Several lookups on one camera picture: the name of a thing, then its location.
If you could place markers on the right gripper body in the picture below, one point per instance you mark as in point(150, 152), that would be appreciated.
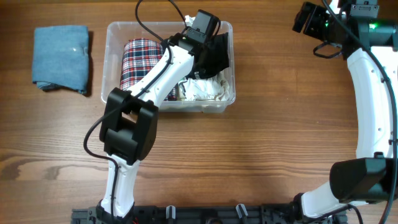
point(320, 25)

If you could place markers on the black garment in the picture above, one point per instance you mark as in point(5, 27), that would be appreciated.
point(213, 59)

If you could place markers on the white t-shirt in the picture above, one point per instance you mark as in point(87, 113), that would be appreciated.
point(215, 88)

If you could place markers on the plaid shirt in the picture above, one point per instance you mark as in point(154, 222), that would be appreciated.
point(139, 57)

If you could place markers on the blue denim cloth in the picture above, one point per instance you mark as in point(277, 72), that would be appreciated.
point(60, 58)

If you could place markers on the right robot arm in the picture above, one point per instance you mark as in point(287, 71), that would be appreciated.
point(369, 46)

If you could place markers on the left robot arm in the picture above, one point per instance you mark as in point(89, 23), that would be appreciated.
point(129, 124)

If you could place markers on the clear plastic storage container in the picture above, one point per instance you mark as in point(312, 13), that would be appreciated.
point(119, 33)

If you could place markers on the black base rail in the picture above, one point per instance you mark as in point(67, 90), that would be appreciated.
point(263, 214)

